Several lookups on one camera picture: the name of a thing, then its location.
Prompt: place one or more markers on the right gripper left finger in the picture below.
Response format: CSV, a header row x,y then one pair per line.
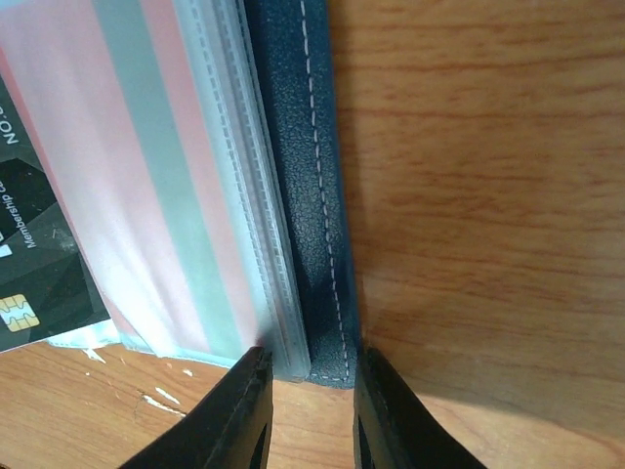
x,y
229,428

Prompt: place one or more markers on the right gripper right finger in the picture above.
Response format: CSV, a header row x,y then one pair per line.
x,y
392,427

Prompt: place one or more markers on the blue leather card holder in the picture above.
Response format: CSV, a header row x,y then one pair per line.
x,y
285,95

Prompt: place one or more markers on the black membership card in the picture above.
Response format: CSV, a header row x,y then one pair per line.
x,y
47,293

